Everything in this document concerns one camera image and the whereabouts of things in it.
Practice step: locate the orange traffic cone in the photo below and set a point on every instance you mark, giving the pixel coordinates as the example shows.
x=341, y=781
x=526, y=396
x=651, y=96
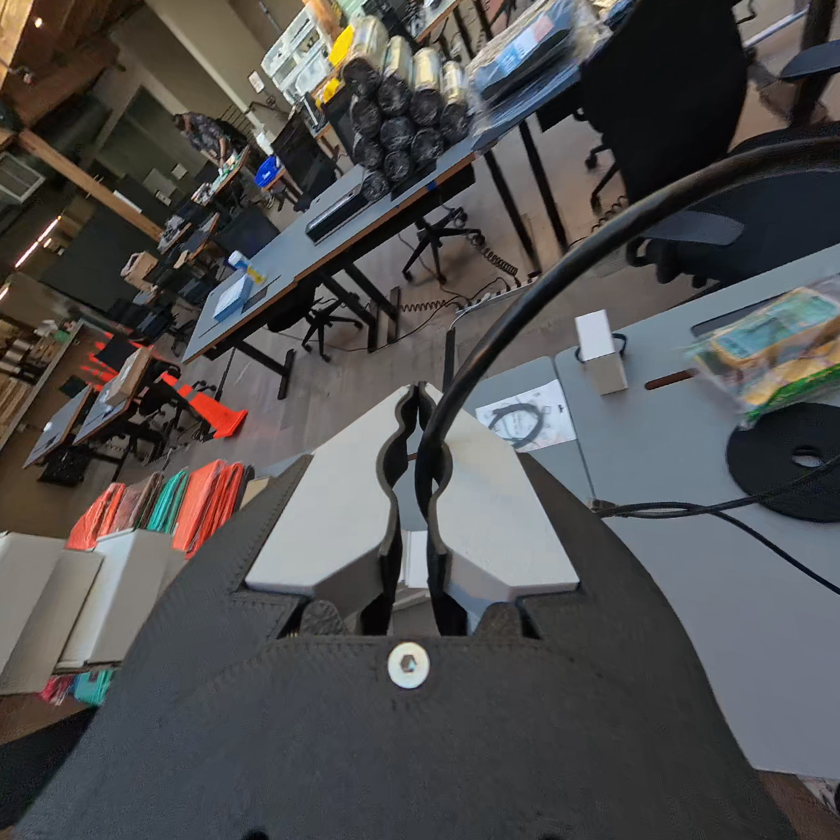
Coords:
x=226, y=420

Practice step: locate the blue bin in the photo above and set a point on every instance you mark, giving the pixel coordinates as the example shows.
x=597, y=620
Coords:
x=269, y=172

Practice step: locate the white power strip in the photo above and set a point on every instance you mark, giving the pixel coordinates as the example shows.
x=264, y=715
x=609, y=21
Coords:
x=492, y=295

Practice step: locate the packaged yellow multimeter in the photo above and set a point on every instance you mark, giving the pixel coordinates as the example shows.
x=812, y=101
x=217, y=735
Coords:
x=774, y=354

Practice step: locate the small grey desk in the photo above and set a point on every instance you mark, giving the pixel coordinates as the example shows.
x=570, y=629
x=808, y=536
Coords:
x=62, y=426

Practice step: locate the black bar device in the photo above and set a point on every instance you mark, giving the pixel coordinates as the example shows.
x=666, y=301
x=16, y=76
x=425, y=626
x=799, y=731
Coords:
x=334, y=216

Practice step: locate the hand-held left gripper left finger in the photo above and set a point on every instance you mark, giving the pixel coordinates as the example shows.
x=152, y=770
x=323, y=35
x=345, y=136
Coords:
x=315, y=525

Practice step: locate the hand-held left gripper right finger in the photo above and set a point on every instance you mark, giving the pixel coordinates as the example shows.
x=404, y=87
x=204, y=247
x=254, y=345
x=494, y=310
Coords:
x=512, y=525

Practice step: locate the stack of orange teal bags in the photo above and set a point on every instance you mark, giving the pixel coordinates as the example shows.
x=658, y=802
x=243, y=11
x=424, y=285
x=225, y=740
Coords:
x=210, y=499

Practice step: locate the white storage bins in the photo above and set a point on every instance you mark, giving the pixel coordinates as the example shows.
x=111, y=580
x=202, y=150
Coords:
x=295, y=52

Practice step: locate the long grey desk black legs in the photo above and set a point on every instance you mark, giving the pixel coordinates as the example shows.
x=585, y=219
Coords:
x=295, y=262

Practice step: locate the yellow storage bins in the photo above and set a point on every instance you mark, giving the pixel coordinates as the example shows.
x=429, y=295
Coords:
x=341, y=49

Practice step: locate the plastic-wrapped black package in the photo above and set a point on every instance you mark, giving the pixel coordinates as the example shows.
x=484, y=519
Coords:
x=525, y=59

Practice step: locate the stack of white boxes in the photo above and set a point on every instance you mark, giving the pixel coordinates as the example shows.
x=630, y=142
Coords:
x=124, y=590

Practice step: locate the stack of dark rolled mats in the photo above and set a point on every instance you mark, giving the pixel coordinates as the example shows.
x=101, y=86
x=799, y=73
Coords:
x=394, y=131

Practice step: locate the blue box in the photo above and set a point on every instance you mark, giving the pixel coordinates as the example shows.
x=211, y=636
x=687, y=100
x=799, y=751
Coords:
x=231, y=298

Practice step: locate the white cardboard mailer box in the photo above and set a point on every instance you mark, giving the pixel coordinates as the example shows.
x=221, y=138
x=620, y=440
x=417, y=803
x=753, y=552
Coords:
x=604, y=367

